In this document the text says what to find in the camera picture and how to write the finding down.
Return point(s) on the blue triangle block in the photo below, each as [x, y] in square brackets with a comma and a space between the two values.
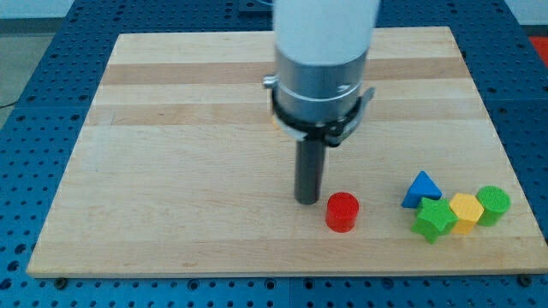
[423, 186]

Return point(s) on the yellow hexagon block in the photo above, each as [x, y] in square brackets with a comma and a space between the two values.
[468, 210]

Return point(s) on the green cylinder block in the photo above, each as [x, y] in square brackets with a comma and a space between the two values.
[495, 201]

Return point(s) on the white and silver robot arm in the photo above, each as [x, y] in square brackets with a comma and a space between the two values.
[316, 92]

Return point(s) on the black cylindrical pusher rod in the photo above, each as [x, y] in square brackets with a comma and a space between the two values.
[309, 167]

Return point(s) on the green star block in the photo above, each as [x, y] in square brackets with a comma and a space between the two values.
[434, 218]

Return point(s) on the wooden board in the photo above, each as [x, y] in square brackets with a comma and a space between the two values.
[178, 170]

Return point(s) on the red cylinder block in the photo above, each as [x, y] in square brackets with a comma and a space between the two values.
[341, 213]

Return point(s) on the black clamp ring mount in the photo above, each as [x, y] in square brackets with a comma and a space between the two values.
[329, 133]

